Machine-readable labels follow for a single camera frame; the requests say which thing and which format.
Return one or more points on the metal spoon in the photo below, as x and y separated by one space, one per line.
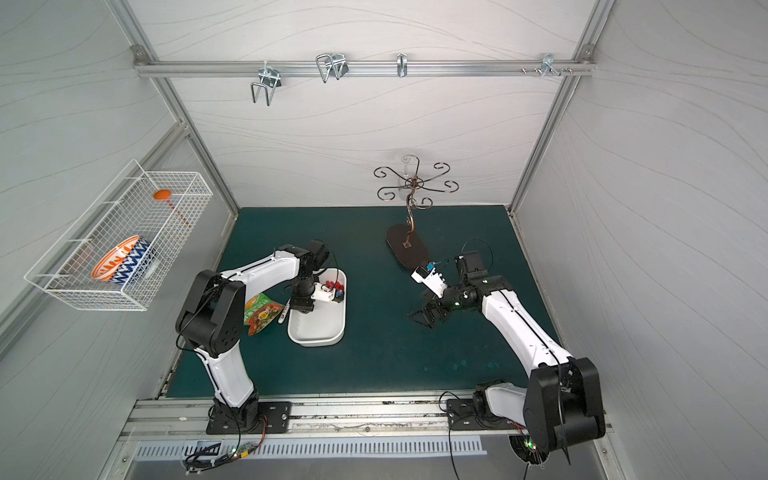
284 313

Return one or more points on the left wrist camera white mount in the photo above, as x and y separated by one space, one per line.
326 291

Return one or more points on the orange spoon in basket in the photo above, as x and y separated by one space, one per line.
165 195

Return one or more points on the left controller board with wires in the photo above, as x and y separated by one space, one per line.
222 457

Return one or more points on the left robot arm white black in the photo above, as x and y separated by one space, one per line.
212 316

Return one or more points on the aluminium rail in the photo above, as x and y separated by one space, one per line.
311 415
357 68

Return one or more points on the aluminium top rail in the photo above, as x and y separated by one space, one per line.
357 68

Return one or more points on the white wire basket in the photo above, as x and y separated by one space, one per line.
125 208

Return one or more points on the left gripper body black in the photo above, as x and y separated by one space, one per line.
302 302

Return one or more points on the white plastic storage box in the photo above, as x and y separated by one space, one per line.
325 325

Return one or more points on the looped metal hook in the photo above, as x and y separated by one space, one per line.
331 65

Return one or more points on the green snack packet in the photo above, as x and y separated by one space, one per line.
259 312

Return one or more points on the double prong metal hook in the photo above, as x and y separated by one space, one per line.
268 81

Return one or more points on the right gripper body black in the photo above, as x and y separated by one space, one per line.
438 306

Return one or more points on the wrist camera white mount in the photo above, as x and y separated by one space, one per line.
428 275
326 291

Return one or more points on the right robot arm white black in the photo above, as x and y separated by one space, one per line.
562 403

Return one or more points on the aluminium front rail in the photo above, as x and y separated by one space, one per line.
311 415

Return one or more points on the white slotted cable duct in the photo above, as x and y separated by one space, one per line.
315 448

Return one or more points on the metal scroll hook stand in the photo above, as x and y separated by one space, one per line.
403 240

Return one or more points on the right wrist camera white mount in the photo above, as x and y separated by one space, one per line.
428 275

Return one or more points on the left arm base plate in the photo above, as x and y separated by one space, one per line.
251 418

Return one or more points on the orange blue patterned bowl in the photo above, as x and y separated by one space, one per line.
126 262

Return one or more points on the small flat metal hook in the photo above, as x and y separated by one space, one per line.
402 65

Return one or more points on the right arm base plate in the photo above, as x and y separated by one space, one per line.
463 415

